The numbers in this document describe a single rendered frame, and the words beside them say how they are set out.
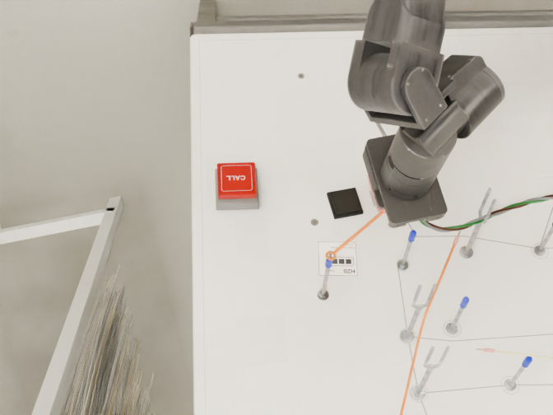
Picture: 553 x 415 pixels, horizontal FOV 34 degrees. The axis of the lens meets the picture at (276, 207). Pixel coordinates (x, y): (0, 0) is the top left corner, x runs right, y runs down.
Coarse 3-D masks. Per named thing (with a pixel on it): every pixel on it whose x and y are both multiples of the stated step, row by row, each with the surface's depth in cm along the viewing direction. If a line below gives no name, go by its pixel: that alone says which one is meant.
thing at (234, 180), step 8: (224, 168) 117; (232, 168) 117; (240, 168) 117; (248, 168) 117; (224, 176) 116; (232, 176) 116; (240, 176) 116; (248, 176) 116; (224, 184) 115; (232, 184) 115; (240, 184) 116; (248, 184) 116; (224, 192) 115; (232, 192) 115; (240, 192) 115; (248, 192) 115; (256, 192) 115
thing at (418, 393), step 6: (432, 348) 93; (444, 354) 95; (426, 360) 96; (426, 366) 98; (432, 366) 98; (438, 366) 98; (426, 372) 99; (426, 378) 100; (420, 384) 103; (414, 390) 105; (420, 390) 104; (414, 396) 105; (420, 396) 105
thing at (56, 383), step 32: (32, 224) 221; (64, 224) 220; (96, 224) 220; (96, 256) 190; (96, 288) 179; (64, 352) 149; (96, 352) 160; (128, 352) 183; (64, 384) 142; (96, 384) 155; (128, 384) 176
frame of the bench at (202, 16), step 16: (208, 0) 214; (208, 16) 181; (224, 16) 180; (240, 16) 180; (256, 16) 180; (272, 16) 180; (288, 16) 180; (304, 16) 180; (320, 16) 180; (336, 16) 180; (352, 16) 181
